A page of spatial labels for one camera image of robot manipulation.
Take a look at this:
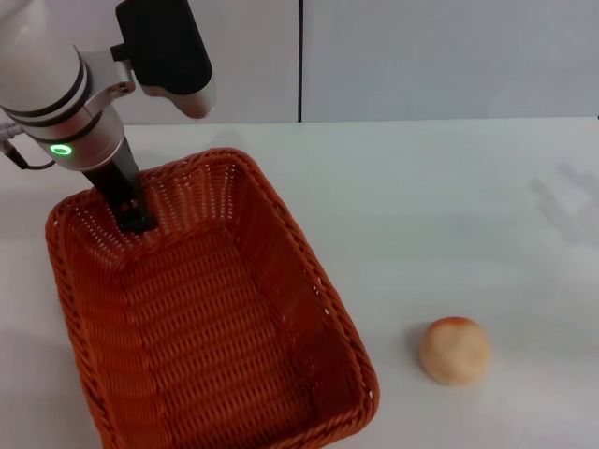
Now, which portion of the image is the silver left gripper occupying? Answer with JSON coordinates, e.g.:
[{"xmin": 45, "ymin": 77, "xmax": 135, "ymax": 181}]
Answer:
[{"xmin": 2, "ymin": 46, "xmax": 160, "ymax": 234}]

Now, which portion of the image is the orange woven basket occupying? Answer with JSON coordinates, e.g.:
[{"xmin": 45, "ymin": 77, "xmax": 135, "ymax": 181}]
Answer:
[{"xmin": 45, "ymin": 147, "xmax": 381, "ymax": 449}]

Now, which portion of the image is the peach fruit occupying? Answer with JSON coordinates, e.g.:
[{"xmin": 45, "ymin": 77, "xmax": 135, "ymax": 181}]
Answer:
[{"xmin": 418, "ymin": 316, "xmax": 492, "ymax": 387}]

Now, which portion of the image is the black cable with plug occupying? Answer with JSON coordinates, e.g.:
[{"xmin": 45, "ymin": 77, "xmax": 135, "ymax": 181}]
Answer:
[{"xmin": 0, "ymin": 139, "xmax": 56, "ymax": 170}]

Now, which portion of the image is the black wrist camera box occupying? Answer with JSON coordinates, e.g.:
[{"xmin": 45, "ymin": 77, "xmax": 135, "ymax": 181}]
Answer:
[{"xmin": 110, "ymin": 0, "xmax": 218, "ymax": 120}]

